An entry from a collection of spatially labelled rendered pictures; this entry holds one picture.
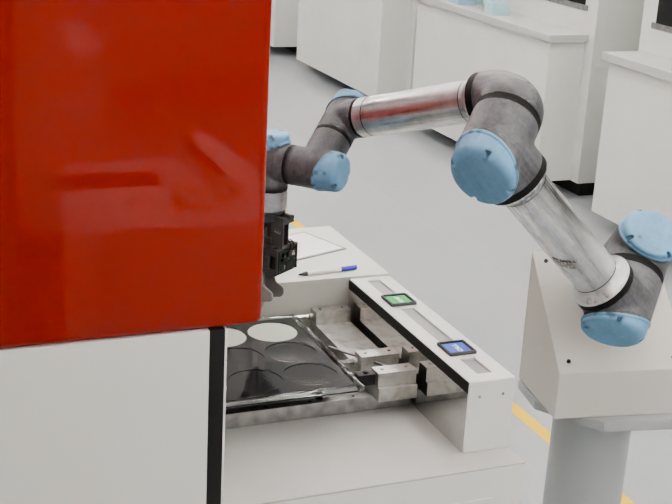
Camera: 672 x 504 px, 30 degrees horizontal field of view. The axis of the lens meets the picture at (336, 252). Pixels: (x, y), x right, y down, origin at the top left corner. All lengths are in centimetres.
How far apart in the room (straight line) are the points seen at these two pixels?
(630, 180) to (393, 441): 414
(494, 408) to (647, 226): 44
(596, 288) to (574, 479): 53
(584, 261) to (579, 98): 489
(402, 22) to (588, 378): 664
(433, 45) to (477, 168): 610
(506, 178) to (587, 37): 498
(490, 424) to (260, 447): 41
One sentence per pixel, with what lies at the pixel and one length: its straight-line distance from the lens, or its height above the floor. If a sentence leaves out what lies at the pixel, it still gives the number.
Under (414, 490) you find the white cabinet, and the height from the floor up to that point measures 80.
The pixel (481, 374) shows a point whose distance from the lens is 227.
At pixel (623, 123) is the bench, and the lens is 635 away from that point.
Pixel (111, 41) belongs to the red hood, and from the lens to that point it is 156.
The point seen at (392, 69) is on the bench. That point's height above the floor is 30.
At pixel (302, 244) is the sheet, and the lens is 287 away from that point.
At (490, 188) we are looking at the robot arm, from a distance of 206.
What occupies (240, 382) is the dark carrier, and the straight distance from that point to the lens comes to 232.
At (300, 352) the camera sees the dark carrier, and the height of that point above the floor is 90.
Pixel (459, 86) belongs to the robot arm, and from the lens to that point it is 221.
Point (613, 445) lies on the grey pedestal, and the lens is 261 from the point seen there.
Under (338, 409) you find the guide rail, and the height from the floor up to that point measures 83.
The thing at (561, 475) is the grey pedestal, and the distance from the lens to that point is 265.
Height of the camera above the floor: 187
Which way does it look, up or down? 19 degrees down
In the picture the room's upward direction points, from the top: 3 degrees clockwise
